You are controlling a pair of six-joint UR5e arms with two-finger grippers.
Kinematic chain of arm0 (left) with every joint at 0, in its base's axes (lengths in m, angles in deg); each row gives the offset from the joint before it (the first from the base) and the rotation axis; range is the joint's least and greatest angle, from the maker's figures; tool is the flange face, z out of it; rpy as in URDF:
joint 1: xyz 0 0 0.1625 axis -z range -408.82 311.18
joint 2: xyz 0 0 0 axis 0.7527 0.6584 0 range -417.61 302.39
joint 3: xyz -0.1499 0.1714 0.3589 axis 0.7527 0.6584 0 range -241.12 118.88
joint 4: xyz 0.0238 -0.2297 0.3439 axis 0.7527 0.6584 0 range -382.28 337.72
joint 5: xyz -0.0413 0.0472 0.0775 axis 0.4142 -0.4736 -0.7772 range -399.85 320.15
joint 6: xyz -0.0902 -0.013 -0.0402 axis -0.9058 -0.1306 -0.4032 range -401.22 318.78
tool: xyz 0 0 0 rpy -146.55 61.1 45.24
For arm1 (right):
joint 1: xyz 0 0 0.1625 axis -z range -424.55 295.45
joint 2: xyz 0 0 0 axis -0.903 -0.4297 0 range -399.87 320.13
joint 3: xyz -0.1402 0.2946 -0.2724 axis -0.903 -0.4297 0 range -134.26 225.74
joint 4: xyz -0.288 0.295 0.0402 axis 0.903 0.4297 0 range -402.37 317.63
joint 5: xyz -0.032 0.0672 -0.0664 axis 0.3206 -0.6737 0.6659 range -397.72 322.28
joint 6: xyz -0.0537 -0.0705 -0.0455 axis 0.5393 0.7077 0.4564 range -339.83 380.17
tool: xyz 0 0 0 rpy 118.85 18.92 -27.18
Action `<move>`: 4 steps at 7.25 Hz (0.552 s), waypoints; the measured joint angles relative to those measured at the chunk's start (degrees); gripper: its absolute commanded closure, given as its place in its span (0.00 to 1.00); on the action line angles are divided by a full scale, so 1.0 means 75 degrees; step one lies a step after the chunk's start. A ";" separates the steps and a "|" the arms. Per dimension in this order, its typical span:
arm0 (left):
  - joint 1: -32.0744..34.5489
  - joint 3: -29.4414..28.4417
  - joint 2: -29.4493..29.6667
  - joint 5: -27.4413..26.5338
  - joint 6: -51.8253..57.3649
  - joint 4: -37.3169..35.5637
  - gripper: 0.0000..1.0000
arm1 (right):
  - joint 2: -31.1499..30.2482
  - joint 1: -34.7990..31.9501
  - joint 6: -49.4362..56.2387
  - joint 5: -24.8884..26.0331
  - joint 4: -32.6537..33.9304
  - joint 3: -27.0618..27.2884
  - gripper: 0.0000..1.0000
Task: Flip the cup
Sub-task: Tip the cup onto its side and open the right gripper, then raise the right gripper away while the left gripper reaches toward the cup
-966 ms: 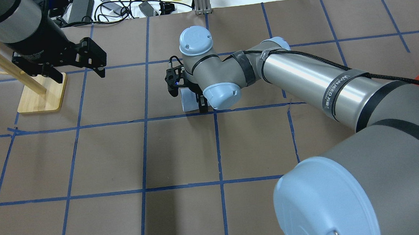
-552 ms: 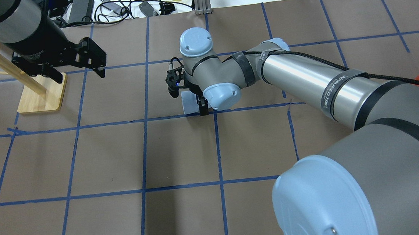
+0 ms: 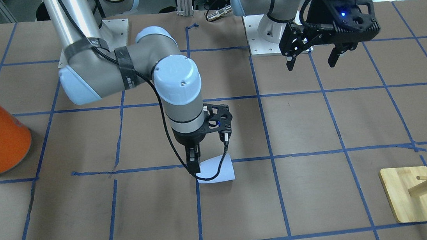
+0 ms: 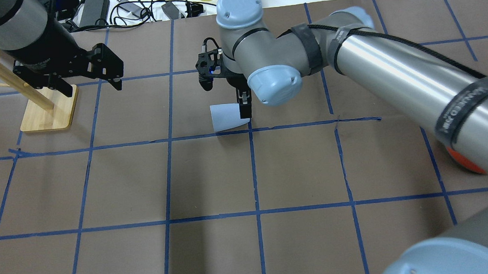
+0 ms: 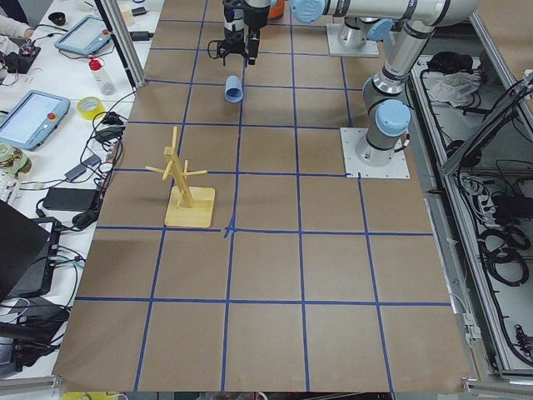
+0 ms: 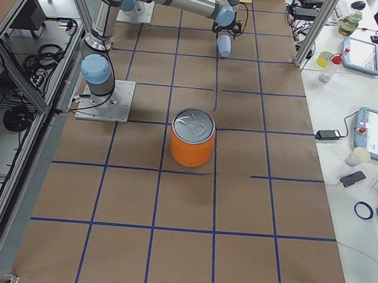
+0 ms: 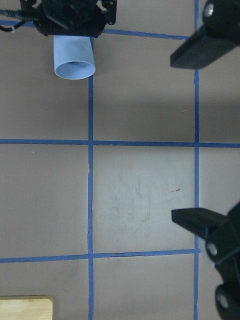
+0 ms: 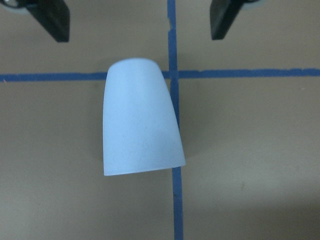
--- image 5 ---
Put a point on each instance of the wooden cup tree stand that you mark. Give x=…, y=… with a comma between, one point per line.
x=188, y=206

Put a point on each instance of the white crumpled cloth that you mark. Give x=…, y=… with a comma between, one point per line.
x=456, y=89

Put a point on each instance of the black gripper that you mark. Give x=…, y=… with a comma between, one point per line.
x=256, y=18
x=231, y=33

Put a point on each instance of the yellow tape roll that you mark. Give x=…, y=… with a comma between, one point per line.
x=90, y=108

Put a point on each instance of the black power adapter brick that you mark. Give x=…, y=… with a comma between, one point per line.
x=69, y=199

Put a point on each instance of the black laptop computer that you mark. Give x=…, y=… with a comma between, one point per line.
x=27, y=248

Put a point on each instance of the blue teach pendant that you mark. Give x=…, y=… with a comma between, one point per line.
x=33, y=119
x=85, y=38

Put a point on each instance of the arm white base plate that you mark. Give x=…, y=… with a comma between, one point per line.
x=344, y=41
x=361, y=160

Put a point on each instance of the far blue teach pendant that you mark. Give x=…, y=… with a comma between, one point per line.
x=85, y=38

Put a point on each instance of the light blue plastic cup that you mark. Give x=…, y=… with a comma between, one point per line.
x=233, y=89

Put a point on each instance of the black bowl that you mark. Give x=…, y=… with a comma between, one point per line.
x=57, y=18

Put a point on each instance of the near blue teach pendant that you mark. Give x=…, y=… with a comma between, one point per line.
x=33, y=119

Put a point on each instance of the red capped squeeze bottle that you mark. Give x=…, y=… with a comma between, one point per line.
x=101, y=77

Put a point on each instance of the aluminium frame post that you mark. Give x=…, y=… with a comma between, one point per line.
x=111, y=15

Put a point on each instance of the orange cylindrical canister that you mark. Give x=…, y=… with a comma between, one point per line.
x=277, y=8

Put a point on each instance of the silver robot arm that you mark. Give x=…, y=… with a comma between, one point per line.
x=389, y=117
x=243, y=21

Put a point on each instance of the person hand in sleeve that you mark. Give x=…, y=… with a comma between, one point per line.
x=10, y=28

